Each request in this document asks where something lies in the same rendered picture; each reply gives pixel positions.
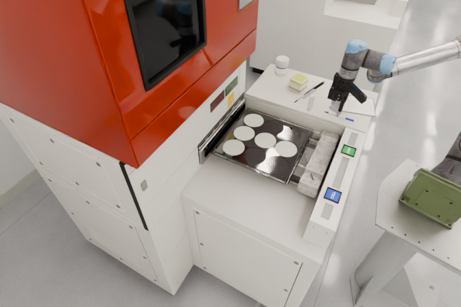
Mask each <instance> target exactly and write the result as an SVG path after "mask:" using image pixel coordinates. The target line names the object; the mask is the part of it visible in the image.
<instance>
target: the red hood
mask: <svg viewBox="0 0 461 307"><path fill-rule="evenodd" d="M258 9H259V0H0V103H2V104H4V105H6V106H8V107H10V108H12V109H15V110H17V111H19V112H21V113H23V114H25V115H27V116H29V117H31V118H33V119H35V120H37V121H39V122H41V123H44V124H45V125H48V126H49V127H52V128H54V129H55V130H58V131H59V132H62V133H63V134H66V135H67V136H70V137H71V138H74V139H76V140H78V141H80V142H82V143H84V144H86V145H88V146H90V147H92V148H94V149H96V150H98V151H100V152H102V153H104V154H107V155H109V156H111V157H113V158H115V159H117V160H119V161H121V162H123V163H125V164H127V165H129V166H131V167H133V168H136V169H138V168H139V167H140V166H141V165H142V164H143V163H144V162H145V161H146V160H147V159H148V158H149V157H150V156H151V155H152V154H153V153H154V152H155V151H156V150H157V149H158V148H159V147H160V146H161V145H162V144H163V143H164V142H165V141H166V140H167V139H168V138H169V137H170V136H171V135H172V134H173V133H174V132H175V131H176V130H177V129H178V128H179V127H180V126H181V125H182V124H183V123H184V122H185V121H186V120H187V119H188V118H189V117H190V116H191V115H192V114H193V113H194V112H195V111H196V110H197V109H198V108H199V107H200V106H201V105H202V104H203V103H204V102H205V101H206V100H207V99H208V98H209V97H210V96H211V95H212V94H213V93H214V92H215V91H216V90H217V89H218V88H219V87H220V86H221V85H222V84H223V83H224V82H225V81H226V80H227V79H228V78H229V77H230V76H231V75H232V73H233V72H234V71H235V70H236V69H237V68H238V67H239V66H240V65H241V64H242V63H243V62H244V61H245V60H246V59H247V58H248V57H249V56H250V55H251V54H252V53H253V52H254V51H255V49H256V39H257V19H258Z"/></svg>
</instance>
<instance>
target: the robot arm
mask: <svg viewBox="0 0 461 307"><path fill-rule="evenodd" d="M458 58H459V59H461V36H457V37H456V38H455V40H452V41H450V42H446V43H443V44H441V45H436V46H434V47H430V48H427V49H423V50H420V51H417V52H414V53H410V54H407V55H404V56H401V57H396V56H393V55H390V54H389V53H382V52H379V51H374V50H371V49H367V43H366V42H365V41H363V40H359V39H353V40H350V41H349V42H348V44H347V46H346V50H345V51H344V57H343V60H342V63H341V67H340V70H339V72H336V73H335V75H334V77H333V78H334V79H333V83H332V85H331V87H330V90H329V94H328V97H327V99H331V100H332V102H331V105H332V106H329V109H330V110H332V111H334V112H336V113H337V117H339V116H340V115H341V113H342V110H343V107H344V104H345V102H346V100H347V98H348V95H349V93H350V94H352V96H354V98H356V100H358V102H360V103H364V102H365V101H366V100H367V96H366V95H365V94H364V93H363V92H362V91H361V90H360V89H359V88H358V87H357V86H356V85H355V84H354V83H353V82H354V81H355V78H356V77H357V74H358V71H359V68H360V67H362V68H365V69H368V70H367V73H366V76H367V79H368V81H369V82H370V83H371V84H379V83H381V82H382V81H384V80H385V79H388V78H391V77H395V76H398V75H402V74H405V73H409V72H412V71H417V70H419V69H424V68H427V67H429V66H433V65H437V64H441V63H443V62H448V61H451V60H455V59H458ZM431 172H432V173H435V174H436V175H439V176H440V177H443V178H445V179H446V180H449V181H451V182H453V183H455V184H457V185H459V186H461V132H460V133H459V134H458V137H457V138H456V140H455V142H454V144H453V145H452V147H451V149H450V150H449V152H448V153H447V155H446V156H445V158H444V160H443V161H442V162H440V163H439V164H438V165H436V166H435V167H434V168H433V169H432V170H431Z"/></svg>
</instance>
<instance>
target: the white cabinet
mask: <svg viewBox="0 0 461 307"><path fill-rule="evenodd" d="M181 199H182V206H183V210H184V214H185V221H186V224H187V231H188V235H189V242H190V246H191V252H192V256H193V262H194V265H196V266H197V267H199V268H201V269H203V270H205V271H206V272H208V273H210V274H211V275H213V276H215V277H217V278H218V279H220V280H221V281H223V282H225V283H227V284H229V285H231V286H232V287H234V288H235V289H237V290H239V291H241V292H242V293H244V294H246V295H247V296H249V297H251V298H253V299H255V300H256V301H258V302H260V303H261V304H263V305H264V306H267V307H299V306H300V304H301V302H302V300H303V298H304V296H305V294H306V293H307V291H308V289H309V287H310V285H311V283H312V281H313V280H314V278H315V276H316V274H317V272H318V270H319V268H320V266H321V264H319V263H317V262H315V261H313V260H311V259H309V258H307V257H305V256H303V255H301V254H299V253H297V252H295V251H293V250H291V249H289V248H287V247H285V246H283V245H281V244H279V243H277V242H275V241H273V240H271V239H269V238H267V237H265V236H262V235H260V234H258V233H256V232H254V231H252V230H250V229H248V228H246V227H244V226H242V225H240V224H238V223H236V222H234V221H232V220H230V219H228V218H226V217H224V216H222V215H220V214H218V213H216V212H214V211H212V210H210V209H208V208H206V207H204V206H202V205H200V204H198V203H196V202H194V201H191V200H190V199H187V198H186V197H183V196H182V195H181Z"/></svg>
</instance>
